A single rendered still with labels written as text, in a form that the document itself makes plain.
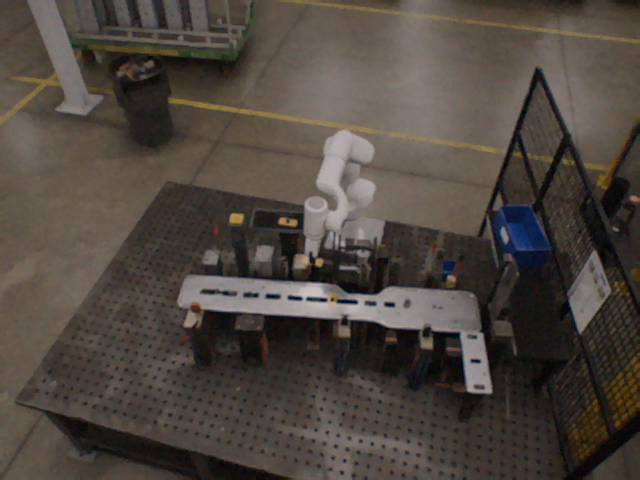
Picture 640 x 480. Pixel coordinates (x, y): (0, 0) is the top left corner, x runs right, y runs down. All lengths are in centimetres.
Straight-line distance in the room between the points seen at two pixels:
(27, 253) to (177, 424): 238
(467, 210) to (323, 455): 267
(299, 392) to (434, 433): 63
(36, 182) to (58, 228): 68
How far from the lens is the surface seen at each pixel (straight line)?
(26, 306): 408
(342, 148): 207
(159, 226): 321
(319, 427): 237
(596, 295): 221
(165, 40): 622
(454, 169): 478
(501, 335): 231
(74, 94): 582
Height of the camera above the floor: 289
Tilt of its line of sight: 48 degrees down
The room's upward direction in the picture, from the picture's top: 1 degrees clockwise
